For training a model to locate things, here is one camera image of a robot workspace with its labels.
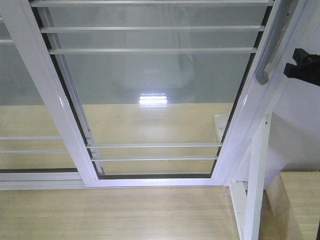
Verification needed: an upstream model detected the silver curved door handle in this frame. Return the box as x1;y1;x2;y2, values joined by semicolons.
254;0;296;85

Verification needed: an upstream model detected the light wooden platform box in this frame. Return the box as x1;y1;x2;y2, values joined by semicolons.
259;171;320;240

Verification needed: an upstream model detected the white fixed door frame post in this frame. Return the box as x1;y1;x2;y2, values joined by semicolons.
222;0;320;240

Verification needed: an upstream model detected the white wall panel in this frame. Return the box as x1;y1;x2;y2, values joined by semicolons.
265;11;320;186

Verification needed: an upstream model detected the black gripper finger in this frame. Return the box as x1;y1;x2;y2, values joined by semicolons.
292;48;320;65
284;62;320;86

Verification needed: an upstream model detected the fixed glass panel white frame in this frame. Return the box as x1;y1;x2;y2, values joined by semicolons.
0;20;85;190

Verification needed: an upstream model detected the white framed sliding glass door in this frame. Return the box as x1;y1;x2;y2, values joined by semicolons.
0;0;308;188

